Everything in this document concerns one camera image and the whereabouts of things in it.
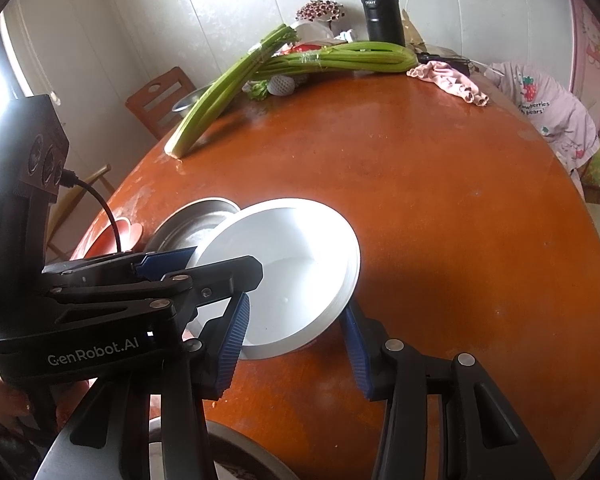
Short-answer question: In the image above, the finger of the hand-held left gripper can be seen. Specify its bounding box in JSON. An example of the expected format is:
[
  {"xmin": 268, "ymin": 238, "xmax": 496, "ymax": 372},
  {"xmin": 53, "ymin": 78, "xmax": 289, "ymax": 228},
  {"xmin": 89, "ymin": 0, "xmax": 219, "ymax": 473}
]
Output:
[
  {"xmin": 160, "ymin": 255, "xmax": 264, "ymax": 311},
  {"xmin": 132, "ymin": 245, "xmax": 201, "ymax": 281}
]

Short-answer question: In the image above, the printed pink garment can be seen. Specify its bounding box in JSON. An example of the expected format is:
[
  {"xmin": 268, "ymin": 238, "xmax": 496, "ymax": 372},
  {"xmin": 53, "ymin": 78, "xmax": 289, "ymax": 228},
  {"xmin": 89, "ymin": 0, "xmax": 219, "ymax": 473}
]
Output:
[{"xmin": 485, "ymin": 60, "xmax": 600, "ymax": 173}]

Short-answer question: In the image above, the pink printed wall panel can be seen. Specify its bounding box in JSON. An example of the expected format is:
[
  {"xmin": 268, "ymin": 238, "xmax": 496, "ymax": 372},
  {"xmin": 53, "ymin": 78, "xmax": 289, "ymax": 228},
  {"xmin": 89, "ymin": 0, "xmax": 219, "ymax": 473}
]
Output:
[{"xmin": 567, "ymin": 0, "xmax": 600, "ymax": 141}]

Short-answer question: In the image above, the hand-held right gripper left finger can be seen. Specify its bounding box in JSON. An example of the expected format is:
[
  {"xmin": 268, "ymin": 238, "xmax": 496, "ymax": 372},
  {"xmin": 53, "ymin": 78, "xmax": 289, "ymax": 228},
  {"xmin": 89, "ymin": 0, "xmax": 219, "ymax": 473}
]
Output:
[{"xmin": 32, "ymin": 292, "xmax": 252, "ymax": 480}]

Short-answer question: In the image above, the person's left hand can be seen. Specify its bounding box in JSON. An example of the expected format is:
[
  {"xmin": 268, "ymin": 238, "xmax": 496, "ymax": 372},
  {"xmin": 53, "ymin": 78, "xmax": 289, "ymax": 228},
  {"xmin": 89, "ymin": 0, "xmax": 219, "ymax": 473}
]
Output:
[{"xmin": 0, "ymin": 375, "xmax": 91, "ymax": 433}]

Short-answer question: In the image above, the orange plastic bowl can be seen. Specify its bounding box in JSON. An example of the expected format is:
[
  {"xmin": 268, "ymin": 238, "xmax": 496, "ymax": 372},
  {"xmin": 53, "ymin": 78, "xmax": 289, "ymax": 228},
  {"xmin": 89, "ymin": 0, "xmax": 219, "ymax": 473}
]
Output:
[{"xmin": 70, "ymin": 220, "xmax": 131, "ymax": 261}]

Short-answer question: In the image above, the pink cloth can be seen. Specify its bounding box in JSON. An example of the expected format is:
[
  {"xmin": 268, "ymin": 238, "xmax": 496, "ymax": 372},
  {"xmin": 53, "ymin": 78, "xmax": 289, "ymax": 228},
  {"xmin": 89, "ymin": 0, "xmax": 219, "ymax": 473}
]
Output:
[{"xmin": 406, "ymin": 61, "xmax": 490, "ymax": 107}]

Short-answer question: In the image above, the orange plastic plate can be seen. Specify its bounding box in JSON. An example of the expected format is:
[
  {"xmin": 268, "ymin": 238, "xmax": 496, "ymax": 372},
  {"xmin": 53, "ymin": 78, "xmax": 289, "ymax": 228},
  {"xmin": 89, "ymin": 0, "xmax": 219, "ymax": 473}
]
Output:
[{"xmin": 114, "ymin": 216, "xmax": 145, "ymax": 251}]

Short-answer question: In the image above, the celery bunch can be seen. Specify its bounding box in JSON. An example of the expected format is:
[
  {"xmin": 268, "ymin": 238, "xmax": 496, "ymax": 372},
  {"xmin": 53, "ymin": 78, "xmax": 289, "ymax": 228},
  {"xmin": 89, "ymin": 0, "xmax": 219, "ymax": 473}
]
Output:
[
  {"xmin": 164, "ymin": 23, "xmax": 299, "ymax": 158},
  {"xmin": 252, "ymin": 41, "xmax": 417, "ymax": 81}
]

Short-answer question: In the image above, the black thermos flask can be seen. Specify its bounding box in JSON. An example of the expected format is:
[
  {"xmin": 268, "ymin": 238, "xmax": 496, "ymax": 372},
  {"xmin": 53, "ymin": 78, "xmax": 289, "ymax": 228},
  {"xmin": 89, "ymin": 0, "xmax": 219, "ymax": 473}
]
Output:
[{"xmin": 358, "ymin": 0, "xmax": 406, "ymax": 47}]

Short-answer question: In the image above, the brown wooden chair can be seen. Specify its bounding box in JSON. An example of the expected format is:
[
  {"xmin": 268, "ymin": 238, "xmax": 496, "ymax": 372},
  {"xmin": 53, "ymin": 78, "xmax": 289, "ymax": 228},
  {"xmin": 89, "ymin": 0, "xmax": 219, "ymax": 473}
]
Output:
[{"xmin": 125, "ymin": 66, "xmax": 198, "ymax": 141}]

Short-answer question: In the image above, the black cable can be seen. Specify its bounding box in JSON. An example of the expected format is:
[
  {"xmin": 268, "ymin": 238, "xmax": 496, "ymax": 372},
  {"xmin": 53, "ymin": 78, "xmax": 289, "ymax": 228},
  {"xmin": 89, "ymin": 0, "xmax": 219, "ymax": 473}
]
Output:
[{"xmin": 62, "ymin": 170, "xmax": 123, "ymax": 253}]

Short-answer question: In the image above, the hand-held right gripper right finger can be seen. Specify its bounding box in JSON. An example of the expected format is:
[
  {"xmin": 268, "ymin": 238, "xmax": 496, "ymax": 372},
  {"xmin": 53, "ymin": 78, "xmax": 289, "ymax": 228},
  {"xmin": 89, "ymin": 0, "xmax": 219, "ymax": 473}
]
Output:
[{"xmin": 339, "ymin": 305, "xmax": 556, "ymax": 480}]

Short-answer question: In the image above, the round steel pan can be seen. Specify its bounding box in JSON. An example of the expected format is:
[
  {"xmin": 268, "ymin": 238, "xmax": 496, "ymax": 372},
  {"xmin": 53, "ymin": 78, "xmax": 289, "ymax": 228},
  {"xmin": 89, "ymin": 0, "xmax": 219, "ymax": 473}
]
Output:
[{"xmin": 144, "ymin": 199, "xmax": 241, "ymax": 256}]

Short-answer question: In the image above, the clear plastic container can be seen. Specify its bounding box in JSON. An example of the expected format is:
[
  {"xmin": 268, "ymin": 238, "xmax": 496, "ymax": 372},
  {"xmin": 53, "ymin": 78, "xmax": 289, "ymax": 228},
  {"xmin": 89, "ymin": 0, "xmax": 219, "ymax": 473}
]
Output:
[{"xmin": 294, "ymin": 20, "xmax": 337, "ymax": 45}]

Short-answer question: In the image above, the black flat device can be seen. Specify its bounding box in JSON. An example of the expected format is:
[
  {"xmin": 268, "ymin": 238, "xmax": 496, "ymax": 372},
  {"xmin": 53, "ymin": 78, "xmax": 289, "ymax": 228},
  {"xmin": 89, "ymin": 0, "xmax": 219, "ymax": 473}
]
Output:
[{"xmin": 415, "ymin": 50, "xmax": 473, "ymax": 75}]

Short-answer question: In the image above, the foam-netted fruit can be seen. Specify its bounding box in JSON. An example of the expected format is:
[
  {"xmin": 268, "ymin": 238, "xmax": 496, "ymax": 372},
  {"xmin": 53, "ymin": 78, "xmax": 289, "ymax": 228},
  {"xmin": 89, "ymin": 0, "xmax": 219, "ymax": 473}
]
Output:
[{"xmin": 269, "ymin": 74, "xmax": 297, "ymax": 97}]

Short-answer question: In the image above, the window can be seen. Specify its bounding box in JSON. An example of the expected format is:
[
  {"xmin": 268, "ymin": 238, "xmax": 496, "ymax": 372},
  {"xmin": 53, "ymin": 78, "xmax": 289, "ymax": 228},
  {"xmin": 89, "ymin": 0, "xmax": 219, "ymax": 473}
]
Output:
[{"xmin": 0, "ymin": 10, "xmax": 36, "ymax": 126}]

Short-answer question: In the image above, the white plate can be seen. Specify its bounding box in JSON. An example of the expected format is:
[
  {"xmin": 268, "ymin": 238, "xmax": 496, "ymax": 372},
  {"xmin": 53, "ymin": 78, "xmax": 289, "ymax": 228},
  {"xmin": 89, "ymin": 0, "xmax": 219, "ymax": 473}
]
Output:
[{"xmin": 185, "ymin": 197, "xmax": 362, "ymax": 361}]

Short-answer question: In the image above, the brown paper bag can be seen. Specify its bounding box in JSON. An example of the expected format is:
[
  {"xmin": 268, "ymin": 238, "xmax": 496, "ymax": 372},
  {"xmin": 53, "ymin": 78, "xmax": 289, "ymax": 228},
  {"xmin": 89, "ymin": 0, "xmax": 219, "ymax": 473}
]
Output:
[{"xmin": 404, "ymin": 9, "xmax": 428, "ymax": 47}]

